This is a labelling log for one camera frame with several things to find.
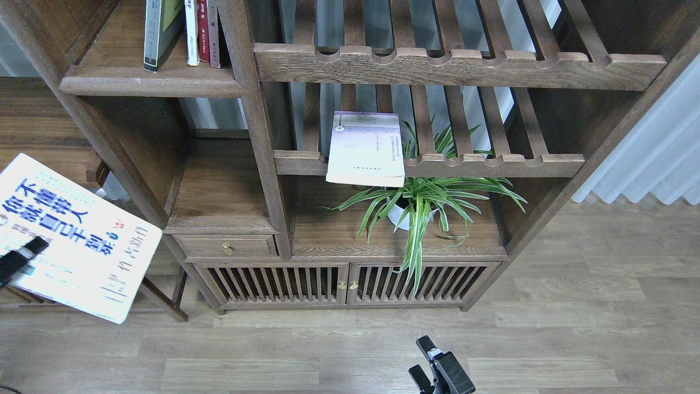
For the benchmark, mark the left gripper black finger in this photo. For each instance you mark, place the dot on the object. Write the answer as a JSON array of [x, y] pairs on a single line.
[[15, 260]]

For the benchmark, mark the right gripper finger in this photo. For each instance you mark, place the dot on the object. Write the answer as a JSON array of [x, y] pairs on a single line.
[[421, 380], [449, 375]]

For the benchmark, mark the large white book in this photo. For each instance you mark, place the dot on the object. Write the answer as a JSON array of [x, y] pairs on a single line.
[[97, 253]]

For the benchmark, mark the pale purple book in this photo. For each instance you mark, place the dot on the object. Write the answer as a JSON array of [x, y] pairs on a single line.
[[366, 150]]

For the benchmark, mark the yellow and grey book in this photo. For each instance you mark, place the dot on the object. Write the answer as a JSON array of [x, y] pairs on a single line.
[[164, 22]]

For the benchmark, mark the wooden side table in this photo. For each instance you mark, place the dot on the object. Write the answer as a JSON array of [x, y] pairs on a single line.
[[35, 123]]

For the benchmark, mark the white plant pot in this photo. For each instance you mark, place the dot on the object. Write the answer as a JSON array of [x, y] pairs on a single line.
[[399, 213]]

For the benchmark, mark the green spider plant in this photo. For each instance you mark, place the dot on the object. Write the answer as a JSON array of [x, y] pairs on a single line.
[[456, 193]]

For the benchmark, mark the brass drawer knob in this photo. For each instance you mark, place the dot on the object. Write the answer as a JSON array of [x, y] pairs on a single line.
[[226, 249]]

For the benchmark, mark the dark wooden bookshelf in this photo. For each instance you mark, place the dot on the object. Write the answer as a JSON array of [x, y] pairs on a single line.
[[234, 155]]

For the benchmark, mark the white curtain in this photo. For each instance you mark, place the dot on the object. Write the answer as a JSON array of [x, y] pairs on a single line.
[[660, 156]]

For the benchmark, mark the red upright book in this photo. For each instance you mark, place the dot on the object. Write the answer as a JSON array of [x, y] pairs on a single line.
[[202, 31]]

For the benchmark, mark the white upright book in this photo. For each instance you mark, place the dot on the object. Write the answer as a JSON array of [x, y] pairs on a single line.
[[191, 24]]

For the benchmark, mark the grey upright book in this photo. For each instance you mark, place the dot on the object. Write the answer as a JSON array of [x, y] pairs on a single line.
[[213, 35]]

